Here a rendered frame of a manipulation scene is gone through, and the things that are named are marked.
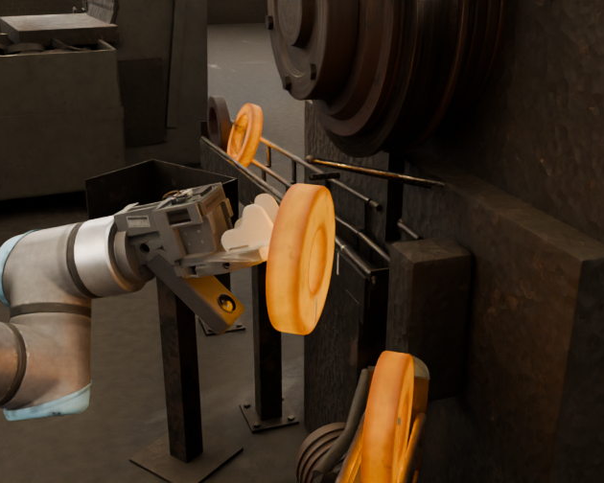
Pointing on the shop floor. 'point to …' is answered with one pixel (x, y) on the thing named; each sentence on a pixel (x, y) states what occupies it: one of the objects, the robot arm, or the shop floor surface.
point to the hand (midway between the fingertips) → (301, 241)
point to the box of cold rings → (47, 118)
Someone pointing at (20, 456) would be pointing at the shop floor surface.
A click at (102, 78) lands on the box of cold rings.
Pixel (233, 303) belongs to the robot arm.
